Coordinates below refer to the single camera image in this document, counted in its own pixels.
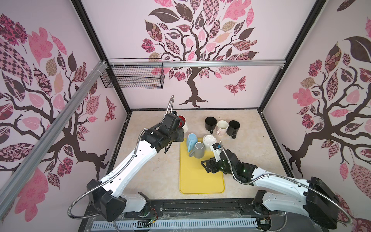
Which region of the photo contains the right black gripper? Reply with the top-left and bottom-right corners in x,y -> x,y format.
200,156 -> 235,177

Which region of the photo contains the cream white mug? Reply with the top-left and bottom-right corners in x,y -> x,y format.
178,115 -> 188,133

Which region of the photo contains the grey mug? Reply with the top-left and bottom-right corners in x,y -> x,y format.
189,142 -> 205,159

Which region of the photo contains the dark green white-bottom mug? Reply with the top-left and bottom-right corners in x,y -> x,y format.
205,117 -> 218,134

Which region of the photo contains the pale pink mug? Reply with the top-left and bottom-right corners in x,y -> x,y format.
216,120 -> 229,136

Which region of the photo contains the black mug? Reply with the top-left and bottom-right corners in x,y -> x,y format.
227,120 -> 241,139

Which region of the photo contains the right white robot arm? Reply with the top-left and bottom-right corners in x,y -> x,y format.
201,149 -> 340,230

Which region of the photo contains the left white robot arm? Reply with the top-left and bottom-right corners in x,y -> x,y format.
87,114 -> 184,222

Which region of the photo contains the light blue mug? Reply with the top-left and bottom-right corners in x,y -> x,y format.
186,133 -> 198,153

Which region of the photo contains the white ribbed-bottom mug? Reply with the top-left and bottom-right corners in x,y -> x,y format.
203,134 -> 217,151

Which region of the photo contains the yellow tray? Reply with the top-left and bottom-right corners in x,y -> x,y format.
179,140 -> 225,194

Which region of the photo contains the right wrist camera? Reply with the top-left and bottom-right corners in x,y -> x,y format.
211,143 -> 223,161

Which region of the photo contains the left metal cable conduit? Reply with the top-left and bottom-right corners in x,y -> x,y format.
67,95 -> 175,220

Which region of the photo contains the black base frame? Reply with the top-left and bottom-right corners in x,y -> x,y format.
79,197 -> 327,232

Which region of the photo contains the white slotted cable duct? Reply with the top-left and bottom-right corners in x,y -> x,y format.
91,218 -> 258,232

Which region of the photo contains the black wire basket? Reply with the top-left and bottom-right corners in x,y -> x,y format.
100,58 -> 165,90

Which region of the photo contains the left aluminium rail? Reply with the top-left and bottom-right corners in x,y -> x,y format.
1,61 -> 108,217

